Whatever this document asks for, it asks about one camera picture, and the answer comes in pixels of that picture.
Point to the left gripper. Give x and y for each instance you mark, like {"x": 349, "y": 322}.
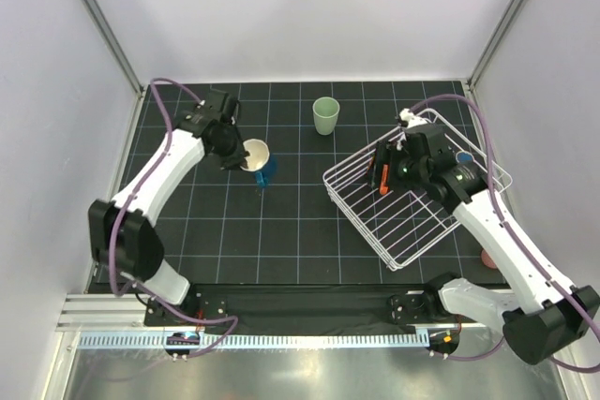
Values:
{"x": 236, "y": 159}

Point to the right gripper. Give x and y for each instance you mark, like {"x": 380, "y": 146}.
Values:
{"x": 382, "y": 155}

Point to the orange mug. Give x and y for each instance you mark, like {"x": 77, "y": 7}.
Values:
{"x": 377, "y": 175}

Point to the blue mug cream inside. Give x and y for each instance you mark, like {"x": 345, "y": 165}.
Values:
{"x": 259, "y": 161}

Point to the dark blue cup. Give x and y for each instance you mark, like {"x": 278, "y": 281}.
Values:
{"x": 462, "y": 157}

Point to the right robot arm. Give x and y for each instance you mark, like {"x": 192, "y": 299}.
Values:
{"x": 545, "y": 311}

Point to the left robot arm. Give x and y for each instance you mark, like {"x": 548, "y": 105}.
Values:
{"x": 123, "y": 230}

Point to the pale green tumbler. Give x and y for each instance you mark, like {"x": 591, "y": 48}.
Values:
{"x": 325, "y": 115}

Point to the black gridded table mat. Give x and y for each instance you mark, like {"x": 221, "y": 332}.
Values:
{"x": 219, "y": 227}

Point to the pink cup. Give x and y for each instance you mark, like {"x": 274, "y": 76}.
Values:
{"x": 488, "y": 261}

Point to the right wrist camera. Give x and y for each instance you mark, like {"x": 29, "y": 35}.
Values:
{"x": 407, "y": 119}

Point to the white wire dish rack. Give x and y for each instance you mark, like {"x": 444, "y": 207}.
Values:
{"x": 400, "y": 226}

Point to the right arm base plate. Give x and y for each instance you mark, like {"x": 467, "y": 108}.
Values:
{"x": 408, "y": 308}

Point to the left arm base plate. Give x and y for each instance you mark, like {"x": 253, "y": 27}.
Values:
{"x": 204, "y": 307}

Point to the slotted cable duct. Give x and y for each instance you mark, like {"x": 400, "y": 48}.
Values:
{"x": 172, "y": 339}

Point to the aluminium rail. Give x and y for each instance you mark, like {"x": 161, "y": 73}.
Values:
{"x": 100, "y": 312}

